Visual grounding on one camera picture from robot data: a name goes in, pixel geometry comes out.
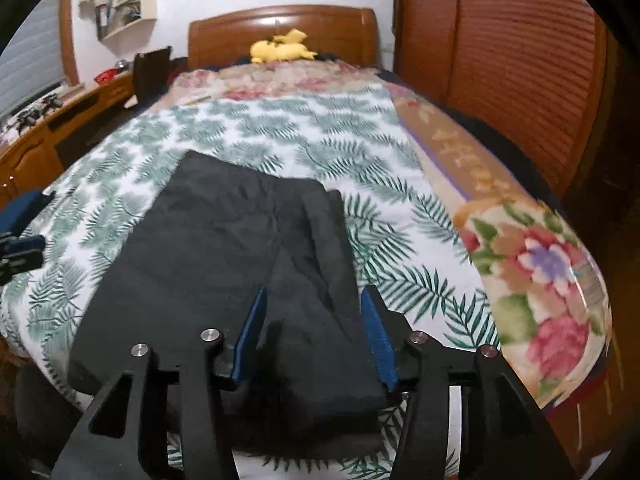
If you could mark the wooden desk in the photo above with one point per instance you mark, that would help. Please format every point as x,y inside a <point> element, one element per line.
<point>35,150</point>

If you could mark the wooden louvered wardrobe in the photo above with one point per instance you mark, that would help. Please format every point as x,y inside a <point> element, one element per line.
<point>525,60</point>

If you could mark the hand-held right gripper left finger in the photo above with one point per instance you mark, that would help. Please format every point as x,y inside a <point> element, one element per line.
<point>250,341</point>

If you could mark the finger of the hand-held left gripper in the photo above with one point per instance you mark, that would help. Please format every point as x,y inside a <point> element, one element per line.
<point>20,252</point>

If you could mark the cream wall shelf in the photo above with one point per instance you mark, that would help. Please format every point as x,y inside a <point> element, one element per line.
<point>127,10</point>

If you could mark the wooden headboard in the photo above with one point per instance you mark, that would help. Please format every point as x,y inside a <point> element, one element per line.
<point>240,35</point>

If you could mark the red basket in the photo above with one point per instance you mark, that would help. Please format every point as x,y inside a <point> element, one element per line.
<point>106,77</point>

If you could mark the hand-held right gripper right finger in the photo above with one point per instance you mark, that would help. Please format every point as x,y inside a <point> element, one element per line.
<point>378,346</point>

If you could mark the bed with leaf-print cover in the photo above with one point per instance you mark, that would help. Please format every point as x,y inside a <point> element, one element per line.
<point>250,125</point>

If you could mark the dark toys on desk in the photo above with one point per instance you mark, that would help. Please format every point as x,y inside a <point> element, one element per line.
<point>35,112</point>

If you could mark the yellow plush toy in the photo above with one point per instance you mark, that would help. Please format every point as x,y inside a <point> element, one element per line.
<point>280,50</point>

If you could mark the window blind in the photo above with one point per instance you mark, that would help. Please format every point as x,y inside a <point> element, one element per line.
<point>30,65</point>

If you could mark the black jacket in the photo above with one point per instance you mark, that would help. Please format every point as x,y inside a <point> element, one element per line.
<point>210,260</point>

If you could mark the wooden window frame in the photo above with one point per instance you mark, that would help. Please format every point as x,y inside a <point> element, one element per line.
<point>69,35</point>

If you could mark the dark brown chair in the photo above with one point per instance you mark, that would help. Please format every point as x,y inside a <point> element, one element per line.
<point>150,75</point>

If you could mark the floral blanket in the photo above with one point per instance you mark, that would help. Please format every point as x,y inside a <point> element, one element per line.
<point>525,280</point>

